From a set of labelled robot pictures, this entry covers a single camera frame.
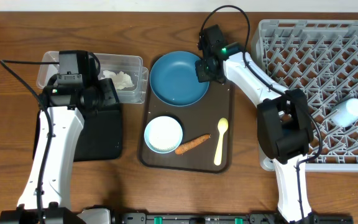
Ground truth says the light blue cup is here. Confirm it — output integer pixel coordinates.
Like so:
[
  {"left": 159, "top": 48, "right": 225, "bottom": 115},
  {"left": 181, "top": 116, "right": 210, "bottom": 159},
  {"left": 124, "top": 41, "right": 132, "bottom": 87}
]
[{"left": 331, "top": 98, "right": 358, "bottom": 128}]

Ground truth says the grey dishwasher rack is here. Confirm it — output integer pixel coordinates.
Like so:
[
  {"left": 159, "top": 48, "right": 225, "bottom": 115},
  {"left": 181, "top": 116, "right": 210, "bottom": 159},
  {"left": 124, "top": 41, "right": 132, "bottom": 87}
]
[{"left": 252, "top": 19, "right": 358, "bottom": 172}]

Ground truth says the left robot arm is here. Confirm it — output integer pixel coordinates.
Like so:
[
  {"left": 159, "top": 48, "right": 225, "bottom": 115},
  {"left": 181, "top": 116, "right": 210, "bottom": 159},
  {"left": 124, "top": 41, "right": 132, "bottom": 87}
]
[{"left": 0, "top": 50, "right": 122, "bottom": 223}]

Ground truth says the dark brown serving tray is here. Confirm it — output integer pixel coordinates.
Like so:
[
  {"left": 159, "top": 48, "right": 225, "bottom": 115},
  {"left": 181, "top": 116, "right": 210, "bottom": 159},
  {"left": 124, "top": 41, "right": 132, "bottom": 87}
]
[{"left": 137, "top": 82, "right": 234, "bottom": 174}]

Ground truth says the light blue bowl with rice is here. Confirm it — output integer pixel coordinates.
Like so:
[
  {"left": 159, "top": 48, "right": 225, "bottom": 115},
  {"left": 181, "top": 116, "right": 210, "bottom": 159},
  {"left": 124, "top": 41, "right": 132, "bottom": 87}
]
[{"left": 144, "top": 116, "right": 183, "bottom": 154}]

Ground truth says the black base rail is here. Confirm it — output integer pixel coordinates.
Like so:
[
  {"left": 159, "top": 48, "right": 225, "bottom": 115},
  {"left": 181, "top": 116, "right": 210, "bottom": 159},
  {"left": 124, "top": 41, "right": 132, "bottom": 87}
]
[{"left": 76, "top": 205, "right": 354, "bottom": 224}]

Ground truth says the pale yellow spoon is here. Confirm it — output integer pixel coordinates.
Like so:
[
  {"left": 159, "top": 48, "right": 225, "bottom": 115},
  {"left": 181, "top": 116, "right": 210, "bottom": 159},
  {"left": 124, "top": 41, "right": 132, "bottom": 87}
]
[{"left": 214, "top": 118, "right": 229, "bottom": 166}]

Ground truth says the orange carrot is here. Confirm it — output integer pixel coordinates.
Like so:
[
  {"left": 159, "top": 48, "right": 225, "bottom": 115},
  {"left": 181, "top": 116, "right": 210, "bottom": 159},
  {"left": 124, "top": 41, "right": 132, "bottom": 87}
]
[{"left": 175, "top": 134, "right": 211, "bottom": 155}]

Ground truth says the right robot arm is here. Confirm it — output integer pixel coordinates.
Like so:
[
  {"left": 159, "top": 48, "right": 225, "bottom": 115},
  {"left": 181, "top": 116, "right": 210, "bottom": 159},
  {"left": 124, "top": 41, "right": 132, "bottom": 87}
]
[{"left": 195, "top": 25, "right": 313, "bottom": 223}]

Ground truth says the dark blue plate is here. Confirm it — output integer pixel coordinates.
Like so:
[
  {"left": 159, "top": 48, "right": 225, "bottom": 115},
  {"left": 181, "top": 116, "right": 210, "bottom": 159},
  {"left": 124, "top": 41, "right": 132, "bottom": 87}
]
[{"left": 150, "top": 51, "right": 209, "bottom": 107}]

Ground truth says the clear plastic waste bin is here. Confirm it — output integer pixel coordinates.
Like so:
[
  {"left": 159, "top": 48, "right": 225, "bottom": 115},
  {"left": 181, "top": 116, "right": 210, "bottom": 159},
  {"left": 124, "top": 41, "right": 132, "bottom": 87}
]
[{"left": 36, "top": 51, "right": 149, "bottom": 104}]

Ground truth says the crumpled white tissue in bin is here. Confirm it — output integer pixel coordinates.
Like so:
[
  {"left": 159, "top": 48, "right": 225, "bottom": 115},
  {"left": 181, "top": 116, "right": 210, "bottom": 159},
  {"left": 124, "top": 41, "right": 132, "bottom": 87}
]
[{"left": 103, "top": 70, "right": 134, "bottom": 90}]

